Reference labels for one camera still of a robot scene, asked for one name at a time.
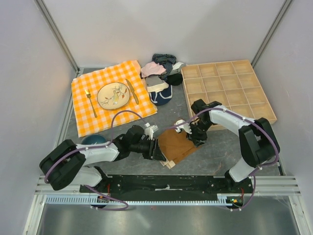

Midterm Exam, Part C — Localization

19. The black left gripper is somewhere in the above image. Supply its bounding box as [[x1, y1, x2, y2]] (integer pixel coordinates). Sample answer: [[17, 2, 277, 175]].
[[130, 137, 166, 162]]

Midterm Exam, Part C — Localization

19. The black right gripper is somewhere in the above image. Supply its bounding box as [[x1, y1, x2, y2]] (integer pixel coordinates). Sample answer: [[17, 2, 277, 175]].
[[185, 119, 213, 148]]

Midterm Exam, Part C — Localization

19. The brown underwear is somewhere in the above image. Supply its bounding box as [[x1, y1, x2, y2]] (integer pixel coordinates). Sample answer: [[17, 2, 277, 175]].
[[158, 129, 200, 169]]

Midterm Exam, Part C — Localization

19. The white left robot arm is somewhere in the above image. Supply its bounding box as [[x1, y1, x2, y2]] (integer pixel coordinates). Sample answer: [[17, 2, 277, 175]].
[[39, 124, 167, 192]]

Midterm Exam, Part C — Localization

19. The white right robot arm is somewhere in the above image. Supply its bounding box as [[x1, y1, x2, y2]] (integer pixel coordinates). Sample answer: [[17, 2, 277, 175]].
[[186, 99, 280, 193]]

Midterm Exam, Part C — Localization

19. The navy blue underwear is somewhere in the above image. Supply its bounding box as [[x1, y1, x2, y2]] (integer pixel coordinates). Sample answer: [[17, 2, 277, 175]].
[[149, 85, 173, 106]]

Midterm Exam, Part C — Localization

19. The black underwear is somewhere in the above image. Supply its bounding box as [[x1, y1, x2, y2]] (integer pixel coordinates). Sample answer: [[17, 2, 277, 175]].
[[166, 73, 183, 86]]

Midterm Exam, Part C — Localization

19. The grey beige underwear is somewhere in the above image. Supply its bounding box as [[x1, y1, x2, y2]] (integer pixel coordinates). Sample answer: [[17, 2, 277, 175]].
[[145, 75, 169, 93]]

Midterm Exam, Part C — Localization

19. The white grey underwear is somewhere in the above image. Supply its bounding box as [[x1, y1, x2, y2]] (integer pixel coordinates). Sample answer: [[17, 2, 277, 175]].
[[169, 62, 186, 75]]

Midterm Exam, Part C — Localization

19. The striped dark underwear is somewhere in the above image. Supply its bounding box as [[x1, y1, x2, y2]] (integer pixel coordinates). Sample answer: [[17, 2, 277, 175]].
[[152, 53, 177, 71]]

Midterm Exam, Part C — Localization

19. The pink underwear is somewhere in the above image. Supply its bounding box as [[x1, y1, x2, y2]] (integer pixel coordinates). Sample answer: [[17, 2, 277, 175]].
[[141, 62, 166, 78]]

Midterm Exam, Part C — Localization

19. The wooden compartment tray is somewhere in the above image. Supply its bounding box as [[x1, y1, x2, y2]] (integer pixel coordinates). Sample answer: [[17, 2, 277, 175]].
[[181, 60, 277, 124]]

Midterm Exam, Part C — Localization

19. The blue bowl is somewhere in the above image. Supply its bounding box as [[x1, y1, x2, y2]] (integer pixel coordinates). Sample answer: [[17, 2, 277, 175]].
[[81, 134, 107, 145]]

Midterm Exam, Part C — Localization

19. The gold knife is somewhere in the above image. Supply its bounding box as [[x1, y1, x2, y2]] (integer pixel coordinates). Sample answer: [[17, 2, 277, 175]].
[[126, 79, 139, 105]]

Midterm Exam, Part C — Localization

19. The beige floral plate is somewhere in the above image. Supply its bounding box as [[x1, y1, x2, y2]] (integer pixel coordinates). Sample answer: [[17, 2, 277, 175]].
[[97, 82, 131, 110]]

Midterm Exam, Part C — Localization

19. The orange checkered cloth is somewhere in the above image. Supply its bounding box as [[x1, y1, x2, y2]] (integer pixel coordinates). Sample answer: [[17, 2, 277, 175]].
[[71, 60, 157, 137]]

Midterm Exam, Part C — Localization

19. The gold fork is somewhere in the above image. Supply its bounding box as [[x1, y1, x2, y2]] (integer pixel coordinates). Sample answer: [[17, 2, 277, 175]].
[[85, 89, 97, 118]]

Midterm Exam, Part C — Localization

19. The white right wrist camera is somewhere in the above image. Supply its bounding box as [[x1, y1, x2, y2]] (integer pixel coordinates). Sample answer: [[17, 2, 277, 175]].
[[175, 119, 192, 134]]

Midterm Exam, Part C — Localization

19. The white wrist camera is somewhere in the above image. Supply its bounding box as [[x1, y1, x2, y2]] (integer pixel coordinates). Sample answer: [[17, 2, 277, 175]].
[[175, 119, 192, 134], [144, 122, 158, 140]]

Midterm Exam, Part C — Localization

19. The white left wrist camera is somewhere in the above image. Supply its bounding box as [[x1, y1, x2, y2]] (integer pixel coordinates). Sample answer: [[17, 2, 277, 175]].
[[144, 122, 158, 140]]

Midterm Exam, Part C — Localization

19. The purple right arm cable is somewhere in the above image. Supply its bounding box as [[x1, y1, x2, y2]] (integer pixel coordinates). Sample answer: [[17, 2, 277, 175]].
[[166, 107, 281, 212]]

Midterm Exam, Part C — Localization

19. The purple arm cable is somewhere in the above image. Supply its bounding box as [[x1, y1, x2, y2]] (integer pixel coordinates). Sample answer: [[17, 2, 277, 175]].
[[44, 110, 130, 211], [166, 107, 281, 212]]

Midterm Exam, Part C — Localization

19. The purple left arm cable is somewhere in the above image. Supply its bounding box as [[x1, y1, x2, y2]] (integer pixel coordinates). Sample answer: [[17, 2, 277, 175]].
[[44, 110, 130, 211]]

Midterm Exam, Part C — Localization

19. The grey cable duct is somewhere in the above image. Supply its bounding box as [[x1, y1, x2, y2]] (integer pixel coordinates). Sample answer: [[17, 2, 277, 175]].
[[45, 194, 232, 206]]

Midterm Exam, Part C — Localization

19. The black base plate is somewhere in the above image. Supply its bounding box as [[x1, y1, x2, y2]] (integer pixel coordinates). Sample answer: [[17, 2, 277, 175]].
[[94, 175, 253, 200]]

